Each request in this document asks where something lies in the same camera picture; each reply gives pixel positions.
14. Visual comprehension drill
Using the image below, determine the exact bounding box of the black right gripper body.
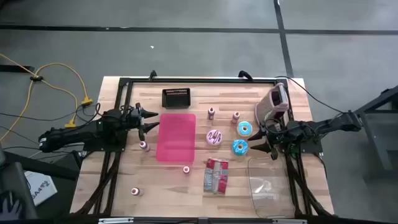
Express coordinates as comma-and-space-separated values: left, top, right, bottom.
262, 119, 292, 161

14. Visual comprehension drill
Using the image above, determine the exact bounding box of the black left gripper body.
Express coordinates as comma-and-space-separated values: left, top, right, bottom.
126, 103, 147, 142

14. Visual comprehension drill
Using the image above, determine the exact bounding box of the blue frosted donut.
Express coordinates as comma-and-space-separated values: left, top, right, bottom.
236, 120, 254, 138

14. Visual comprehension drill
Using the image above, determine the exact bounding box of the blue donut white drizzle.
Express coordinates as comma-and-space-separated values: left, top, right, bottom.
231, 139, 250, 157

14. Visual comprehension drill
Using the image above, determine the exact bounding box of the pink donut chocolate drizzle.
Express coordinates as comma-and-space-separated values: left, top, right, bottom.
205, 129, 224, 147

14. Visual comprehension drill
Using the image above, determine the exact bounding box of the red silver candy package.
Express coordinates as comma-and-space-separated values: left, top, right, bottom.
203, 157, 230, 196

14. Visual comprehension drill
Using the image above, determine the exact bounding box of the pink translucent plastic tray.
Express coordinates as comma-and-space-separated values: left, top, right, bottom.
155, 113, 197, 164

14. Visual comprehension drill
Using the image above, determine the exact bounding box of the black mesh basket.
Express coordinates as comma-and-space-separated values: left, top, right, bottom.
161, 88, 192, 110

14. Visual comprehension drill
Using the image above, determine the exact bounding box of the clear plastic container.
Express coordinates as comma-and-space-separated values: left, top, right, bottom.
247, 156, 302, 219

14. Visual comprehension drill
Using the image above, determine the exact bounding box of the black side table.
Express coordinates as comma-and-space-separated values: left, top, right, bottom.
0, 149, 81, 224

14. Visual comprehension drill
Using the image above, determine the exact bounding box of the black metal stand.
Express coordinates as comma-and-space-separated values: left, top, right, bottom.
354, 84, 398, 183

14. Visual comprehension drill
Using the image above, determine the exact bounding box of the white printed box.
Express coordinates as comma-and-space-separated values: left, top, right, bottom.
24, 170, 58, 207

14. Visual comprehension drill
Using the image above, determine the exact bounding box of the black flat bar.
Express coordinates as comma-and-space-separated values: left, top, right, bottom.
0, 64, 35, 73

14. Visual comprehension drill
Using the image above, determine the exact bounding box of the person's hand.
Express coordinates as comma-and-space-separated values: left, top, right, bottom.
0, 192, 24, 222

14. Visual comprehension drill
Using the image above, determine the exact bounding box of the metal box grater pink handle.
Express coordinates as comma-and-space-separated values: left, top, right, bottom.
254, 82, 290, 127

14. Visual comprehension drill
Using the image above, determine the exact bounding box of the black cable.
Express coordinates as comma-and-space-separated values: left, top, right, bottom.
274, 75, 351, 115

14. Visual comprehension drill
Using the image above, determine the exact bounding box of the yellow extension cord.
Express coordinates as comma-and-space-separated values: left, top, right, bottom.
0, 76, 78, 142
0, 52, 94, 106

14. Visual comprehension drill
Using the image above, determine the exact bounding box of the black metal table frame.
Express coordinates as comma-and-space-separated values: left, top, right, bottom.
74, 76, 335, 218

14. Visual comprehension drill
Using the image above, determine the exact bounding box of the silver metal bracket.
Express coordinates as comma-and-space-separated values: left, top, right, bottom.
98, 217, 134, 224
272, 218, 307, 224

